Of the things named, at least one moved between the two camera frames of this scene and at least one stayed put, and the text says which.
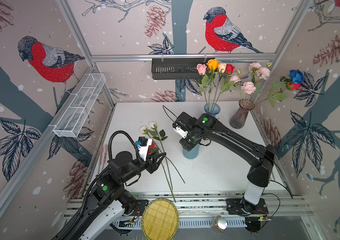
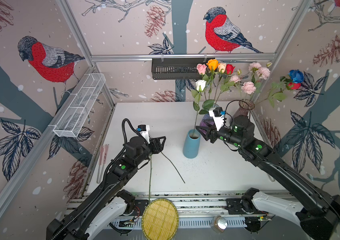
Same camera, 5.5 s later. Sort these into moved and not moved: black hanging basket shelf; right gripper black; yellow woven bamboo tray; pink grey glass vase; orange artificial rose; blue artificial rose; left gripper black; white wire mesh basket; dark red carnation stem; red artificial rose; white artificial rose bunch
Moved: white artificial rose bunch; dark red carnation stem; right gripper black; left gripper black
Not moved: blue artificial rose; black hanging basket shelf; pink grey glass vase; yellow woven bamboo tray; white wire mesh basket; red artificial rose; orange artificial rose
